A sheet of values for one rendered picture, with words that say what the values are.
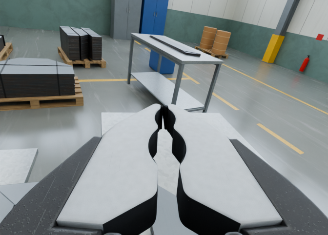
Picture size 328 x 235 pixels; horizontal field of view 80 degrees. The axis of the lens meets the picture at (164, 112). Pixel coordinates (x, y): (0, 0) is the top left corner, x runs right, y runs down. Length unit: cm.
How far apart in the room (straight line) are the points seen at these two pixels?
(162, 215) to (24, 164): 79
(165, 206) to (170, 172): 14
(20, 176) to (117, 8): 738
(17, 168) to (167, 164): 72
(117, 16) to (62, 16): 190
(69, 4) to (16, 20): 174
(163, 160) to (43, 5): 800
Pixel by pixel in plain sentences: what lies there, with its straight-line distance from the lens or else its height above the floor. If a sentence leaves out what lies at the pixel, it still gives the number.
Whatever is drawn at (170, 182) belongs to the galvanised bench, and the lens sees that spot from 63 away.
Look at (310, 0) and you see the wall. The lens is 977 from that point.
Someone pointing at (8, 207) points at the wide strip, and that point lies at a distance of 87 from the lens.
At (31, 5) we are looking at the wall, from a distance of 845.
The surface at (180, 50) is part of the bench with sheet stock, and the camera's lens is 287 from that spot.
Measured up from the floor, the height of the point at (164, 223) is 107.
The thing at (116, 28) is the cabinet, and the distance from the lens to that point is 815.
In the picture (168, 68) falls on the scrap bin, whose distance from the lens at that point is 486.
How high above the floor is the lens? 151
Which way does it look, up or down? 29 degrees down
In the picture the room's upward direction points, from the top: 11 degrees clockwise
